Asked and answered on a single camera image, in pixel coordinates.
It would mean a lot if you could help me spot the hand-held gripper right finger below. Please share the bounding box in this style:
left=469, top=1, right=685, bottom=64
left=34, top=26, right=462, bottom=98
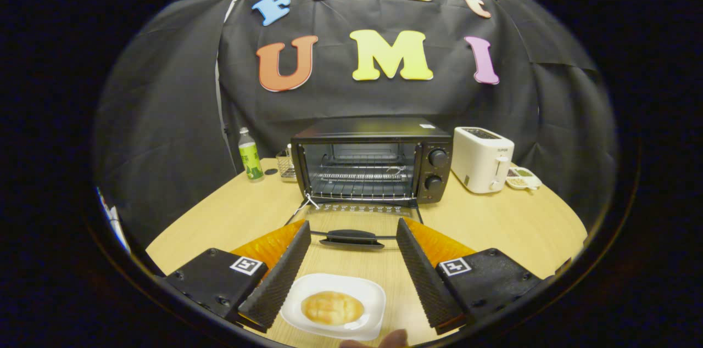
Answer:
left=396, top=218, right=572, bottom=336

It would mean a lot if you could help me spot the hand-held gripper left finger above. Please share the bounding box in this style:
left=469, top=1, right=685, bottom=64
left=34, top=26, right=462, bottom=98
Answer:
left=164, top=220, right=312, bottom=333

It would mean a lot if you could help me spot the golden bread roll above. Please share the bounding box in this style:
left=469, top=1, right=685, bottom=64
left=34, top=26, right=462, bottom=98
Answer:
left=301, top=291, right=365, bottom=327

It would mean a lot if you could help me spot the black toaster oven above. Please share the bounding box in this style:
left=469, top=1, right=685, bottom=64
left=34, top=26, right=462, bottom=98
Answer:
left=284, top=117, right=454, bottom=250

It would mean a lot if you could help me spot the white slot toaster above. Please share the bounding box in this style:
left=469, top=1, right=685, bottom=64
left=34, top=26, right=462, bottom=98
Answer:
left=451, top=127, right=515, bottom=194

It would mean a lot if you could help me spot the white plate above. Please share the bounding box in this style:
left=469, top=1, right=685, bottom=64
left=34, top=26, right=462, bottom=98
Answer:
left=280, top=273, right=387, bottom=341

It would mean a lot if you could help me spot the green label drink bottle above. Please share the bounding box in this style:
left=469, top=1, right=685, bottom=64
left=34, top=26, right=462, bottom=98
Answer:
left=238, top=127, right=265, bottom=181

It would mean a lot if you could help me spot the white divided condiment dish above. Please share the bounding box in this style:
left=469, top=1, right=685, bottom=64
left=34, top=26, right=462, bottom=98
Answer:
left=505, top=166, right=543, bottom=190

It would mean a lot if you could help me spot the white and blue object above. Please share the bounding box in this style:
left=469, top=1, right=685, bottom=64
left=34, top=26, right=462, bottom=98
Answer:
left=98, top=189, right=130, bottom=252

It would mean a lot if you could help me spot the black backdrop cloth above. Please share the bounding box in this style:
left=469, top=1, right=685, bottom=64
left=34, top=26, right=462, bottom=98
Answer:
left=93, top=0, right=618, bottom=244

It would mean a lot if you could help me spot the small wire basket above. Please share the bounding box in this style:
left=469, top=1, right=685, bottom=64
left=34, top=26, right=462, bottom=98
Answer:
left=276, top=144, right=297, bottom=181

